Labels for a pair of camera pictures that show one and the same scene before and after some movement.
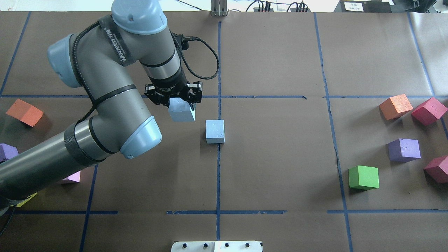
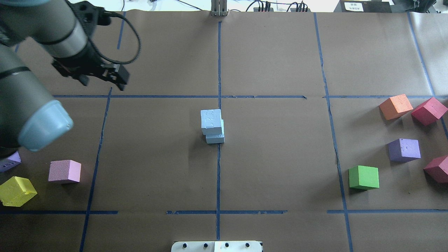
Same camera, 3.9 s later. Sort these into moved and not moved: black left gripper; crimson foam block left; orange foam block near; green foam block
Moved: black left gripper
Not moved: orange foam block near; green foam block; crimson foam block left
